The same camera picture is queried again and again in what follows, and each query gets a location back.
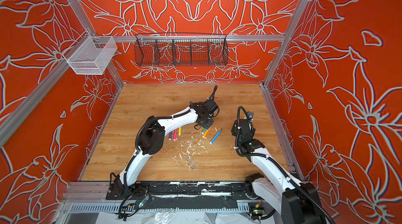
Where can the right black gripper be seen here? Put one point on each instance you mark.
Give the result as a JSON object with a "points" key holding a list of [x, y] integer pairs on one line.
{"points": [[237, 131]]}

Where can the pink marker pen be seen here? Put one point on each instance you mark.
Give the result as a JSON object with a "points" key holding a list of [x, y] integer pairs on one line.
{"points": [[175, 135]]}

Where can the blue marker pen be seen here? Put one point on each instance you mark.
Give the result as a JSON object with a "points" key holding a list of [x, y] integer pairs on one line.
{"points": [[215, 136]]}

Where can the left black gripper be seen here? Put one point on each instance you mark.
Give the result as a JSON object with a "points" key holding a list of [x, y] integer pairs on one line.
{"points": [[207, 121]]}

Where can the black wire basket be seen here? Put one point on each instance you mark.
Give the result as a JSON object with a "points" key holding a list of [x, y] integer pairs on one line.
{"points": [[185, 50]]}

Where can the orange marker pen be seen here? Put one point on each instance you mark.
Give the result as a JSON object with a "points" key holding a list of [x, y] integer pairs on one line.
{"points": [[204, 135]]}

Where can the grey slotted cable duct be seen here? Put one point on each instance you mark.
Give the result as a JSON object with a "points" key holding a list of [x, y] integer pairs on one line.
{"points": [[112, 208]]}

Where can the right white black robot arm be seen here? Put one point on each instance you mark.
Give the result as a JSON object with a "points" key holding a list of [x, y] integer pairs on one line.
{"points": [[294, 201]]}

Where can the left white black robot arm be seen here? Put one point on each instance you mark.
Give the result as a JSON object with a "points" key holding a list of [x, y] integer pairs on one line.
{"points": [[150, 139]]}

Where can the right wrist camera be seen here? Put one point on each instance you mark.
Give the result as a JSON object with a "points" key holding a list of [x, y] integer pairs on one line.
{"points": [[250, 116]]}

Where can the white mesh basket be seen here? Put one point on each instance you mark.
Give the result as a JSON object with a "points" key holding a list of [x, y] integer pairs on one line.
{"points": [[90, 55]]}

